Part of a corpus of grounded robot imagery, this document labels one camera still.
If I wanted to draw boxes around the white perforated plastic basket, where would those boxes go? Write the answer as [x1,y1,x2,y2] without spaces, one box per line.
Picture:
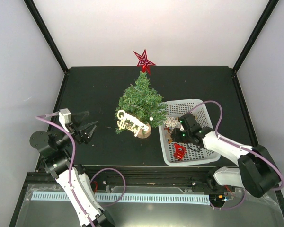
[158,99,221,166]

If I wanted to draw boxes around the white string lights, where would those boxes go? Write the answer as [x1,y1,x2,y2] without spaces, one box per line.
[123,93,156,122]

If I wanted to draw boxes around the gold merry christmas sign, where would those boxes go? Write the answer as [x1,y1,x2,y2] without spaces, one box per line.
[117,110,150,137]

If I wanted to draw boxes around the small green christmas tree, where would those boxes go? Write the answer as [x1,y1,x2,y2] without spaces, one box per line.
[115,71,167,137]

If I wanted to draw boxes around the red star ornament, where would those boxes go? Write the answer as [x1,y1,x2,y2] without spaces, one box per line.
[133,49,156,74]

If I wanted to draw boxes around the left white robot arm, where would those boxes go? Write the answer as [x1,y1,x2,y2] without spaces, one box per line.
[29,108,115,227]

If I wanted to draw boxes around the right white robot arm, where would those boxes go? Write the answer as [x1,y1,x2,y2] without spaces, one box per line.
[171,127,284,198]

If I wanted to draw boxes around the white snowflake ornament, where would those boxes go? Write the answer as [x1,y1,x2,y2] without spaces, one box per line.
[164,117,180,128]

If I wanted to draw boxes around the red reindeer ornament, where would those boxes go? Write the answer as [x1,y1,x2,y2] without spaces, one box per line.
[174,143,186,156]

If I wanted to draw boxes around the red gift box ornament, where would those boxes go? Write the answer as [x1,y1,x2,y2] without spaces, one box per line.
[174,152,185,160]

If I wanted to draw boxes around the right circuit board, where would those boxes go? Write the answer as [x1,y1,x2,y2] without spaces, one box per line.
[209,192,234,201]

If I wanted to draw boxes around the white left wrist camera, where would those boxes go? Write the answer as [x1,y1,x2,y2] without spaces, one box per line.
[58,108,72,132]

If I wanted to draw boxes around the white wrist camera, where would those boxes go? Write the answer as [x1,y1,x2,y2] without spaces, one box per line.
[58,108,72,132]
[178,113,200,131]

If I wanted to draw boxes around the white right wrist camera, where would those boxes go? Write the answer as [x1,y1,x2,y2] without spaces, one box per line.
[178,113,200,131]

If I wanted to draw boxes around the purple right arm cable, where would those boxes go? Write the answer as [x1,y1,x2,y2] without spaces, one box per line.
[188,100,284,210]

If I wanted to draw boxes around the white slotted cable duct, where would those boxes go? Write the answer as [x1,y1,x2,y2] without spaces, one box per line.
[30,192,210,205]

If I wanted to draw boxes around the left black frame post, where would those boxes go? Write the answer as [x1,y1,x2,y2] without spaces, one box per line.
[24,0,69,73]

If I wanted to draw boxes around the black frame post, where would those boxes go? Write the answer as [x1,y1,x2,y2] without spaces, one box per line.
[232,0,279,73]
[24,0,69,73]

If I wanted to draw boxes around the right black frame post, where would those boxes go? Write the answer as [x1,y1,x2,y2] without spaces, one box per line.
[232,0,279,73]

